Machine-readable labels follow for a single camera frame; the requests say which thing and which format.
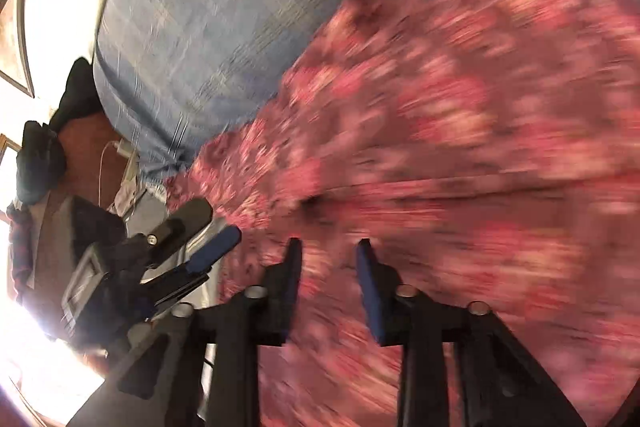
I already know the white charger cable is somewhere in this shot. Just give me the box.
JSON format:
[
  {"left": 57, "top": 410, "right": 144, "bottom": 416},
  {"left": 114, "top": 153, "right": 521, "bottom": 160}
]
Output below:
[{"left": 97, "top": 139, "right": 141, "bottom": 208}]

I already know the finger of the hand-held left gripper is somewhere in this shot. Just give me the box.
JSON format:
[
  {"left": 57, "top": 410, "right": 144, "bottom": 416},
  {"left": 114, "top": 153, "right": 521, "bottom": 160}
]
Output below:
[
  {"left": 142, "top": 226, "right": 243, "bottom": 308},
  {"left": 147, "top": 198, "right": 214, "bottom": 260}
]

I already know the blue checked blanket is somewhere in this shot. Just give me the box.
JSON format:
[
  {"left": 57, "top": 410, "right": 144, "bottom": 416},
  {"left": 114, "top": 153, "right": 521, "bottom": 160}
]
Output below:
[{"left": 92, "top": 0, "right": 618, "bottom": 188}]

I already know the pink floral garment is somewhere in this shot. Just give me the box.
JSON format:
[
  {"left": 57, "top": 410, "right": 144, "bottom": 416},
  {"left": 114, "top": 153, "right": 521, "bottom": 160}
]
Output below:
[{"left": 165, "top": 0, "right": 640, "bottom": 427}]

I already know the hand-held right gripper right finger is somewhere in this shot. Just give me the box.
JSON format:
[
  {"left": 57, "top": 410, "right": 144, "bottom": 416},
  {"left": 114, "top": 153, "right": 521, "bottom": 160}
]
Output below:
[{"left": 356, "top": 238, "right": 587, "bottom": 427}]

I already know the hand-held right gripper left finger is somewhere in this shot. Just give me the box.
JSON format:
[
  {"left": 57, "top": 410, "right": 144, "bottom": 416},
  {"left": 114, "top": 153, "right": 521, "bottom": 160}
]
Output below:
[{"left": 67, "top": 238, "right": 304, "bottom": 427}]

